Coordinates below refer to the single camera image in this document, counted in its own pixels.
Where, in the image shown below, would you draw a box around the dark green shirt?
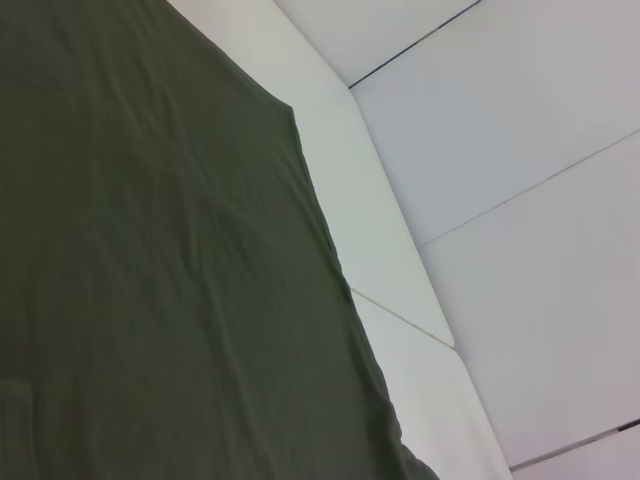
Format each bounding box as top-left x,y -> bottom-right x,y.
0,0 -> 441,480

